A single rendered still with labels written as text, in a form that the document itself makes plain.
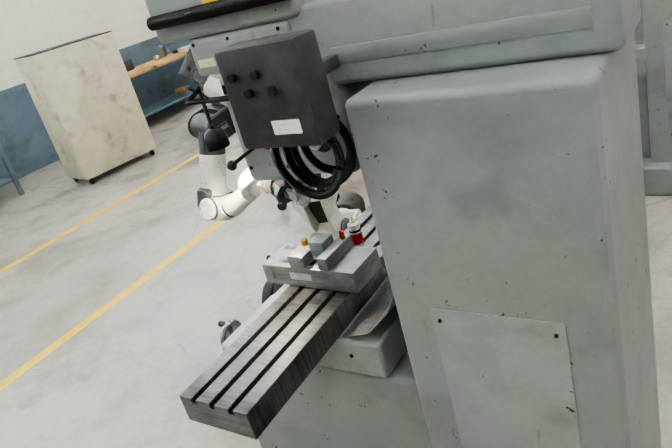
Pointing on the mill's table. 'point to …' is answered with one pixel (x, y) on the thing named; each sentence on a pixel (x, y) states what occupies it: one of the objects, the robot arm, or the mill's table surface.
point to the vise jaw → (301, 257)
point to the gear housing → (205, 52)
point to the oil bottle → (355, 232)
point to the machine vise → (326, 267)
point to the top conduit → (221, 7)
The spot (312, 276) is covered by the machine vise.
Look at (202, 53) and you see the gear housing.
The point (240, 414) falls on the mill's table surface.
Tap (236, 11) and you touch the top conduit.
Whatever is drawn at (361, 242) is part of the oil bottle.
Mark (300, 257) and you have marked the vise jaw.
